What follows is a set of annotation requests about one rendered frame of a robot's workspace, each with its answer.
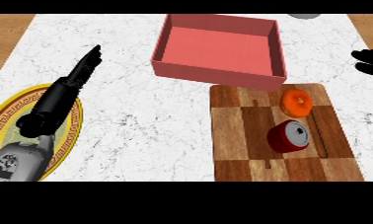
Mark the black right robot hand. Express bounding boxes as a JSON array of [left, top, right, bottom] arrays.
[[351, 48, 373, 76]]

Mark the red can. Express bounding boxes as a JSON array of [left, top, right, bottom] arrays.
[[265, 119, 311, 154]]

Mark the red cardboard box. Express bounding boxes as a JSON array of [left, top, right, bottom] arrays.
[[150, 14, 289, 92]]

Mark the wooden checkered cutting board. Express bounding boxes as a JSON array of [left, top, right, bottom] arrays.
[[208, 83, 366, 183]]

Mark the grey round object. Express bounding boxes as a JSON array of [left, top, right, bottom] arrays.
[[289, 14, 321, 21]]

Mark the orange fruit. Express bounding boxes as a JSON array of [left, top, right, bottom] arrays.
[[280, 89, 313, 118]]

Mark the yellow patterned oval plate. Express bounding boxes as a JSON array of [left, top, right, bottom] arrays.
[[0, 83, 84, 182]]

